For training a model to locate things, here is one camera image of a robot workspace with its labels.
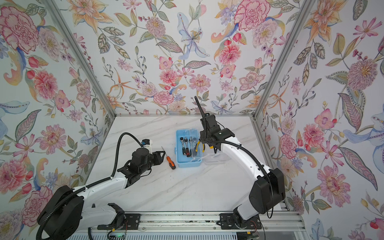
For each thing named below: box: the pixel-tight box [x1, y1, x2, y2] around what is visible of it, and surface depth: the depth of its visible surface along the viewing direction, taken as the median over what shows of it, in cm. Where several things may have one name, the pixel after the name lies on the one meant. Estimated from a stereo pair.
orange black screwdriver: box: [161, 146, 176, 170], surface depth 95 cm
